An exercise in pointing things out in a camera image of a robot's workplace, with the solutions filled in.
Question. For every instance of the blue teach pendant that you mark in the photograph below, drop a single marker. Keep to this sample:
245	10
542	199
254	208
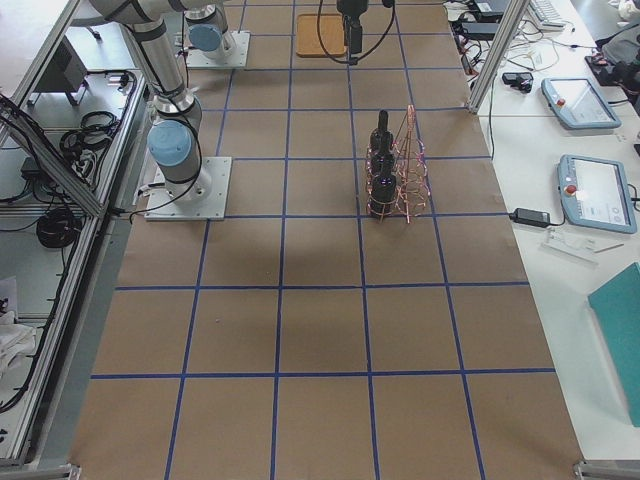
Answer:
578	104
594	194

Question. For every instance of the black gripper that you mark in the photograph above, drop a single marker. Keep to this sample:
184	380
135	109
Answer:
351	7

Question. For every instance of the clear acrylic piece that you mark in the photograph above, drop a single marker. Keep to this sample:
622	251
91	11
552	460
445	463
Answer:
581	248

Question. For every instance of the copper wire bottle basket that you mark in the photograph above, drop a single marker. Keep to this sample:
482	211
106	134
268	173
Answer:
410	168

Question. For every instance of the teal box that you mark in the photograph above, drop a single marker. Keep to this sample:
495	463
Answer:
616	304

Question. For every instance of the wooden tray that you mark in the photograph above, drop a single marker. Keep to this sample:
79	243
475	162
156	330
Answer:
316	35

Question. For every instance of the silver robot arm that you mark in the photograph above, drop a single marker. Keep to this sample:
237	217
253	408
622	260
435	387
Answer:
217	20
172	140

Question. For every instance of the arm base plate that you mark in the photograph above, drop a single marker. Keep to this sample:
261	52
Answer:
206	199
213	50

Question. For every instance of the aluminium frame post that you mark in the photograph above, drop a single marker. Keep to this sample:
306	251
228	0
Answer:
502	39

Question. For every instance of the black power adapter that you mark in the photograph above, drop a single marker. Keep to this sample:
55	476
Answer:
530	217

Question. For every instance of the black power brick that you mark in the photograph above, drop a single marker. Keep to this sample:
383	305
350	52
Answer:
479	30

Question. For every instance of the blue teach pendant near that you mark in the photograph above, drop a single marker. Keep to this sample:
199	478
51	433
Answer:
594	194

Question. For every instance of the blue teach pendant far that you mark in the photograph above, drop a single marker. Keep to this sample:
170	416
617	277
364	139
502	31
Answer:
578	104

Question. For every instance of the dark wine bottle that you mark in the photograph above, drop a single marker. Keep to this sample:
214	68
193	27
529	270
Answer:
381	132
383	160
383	194

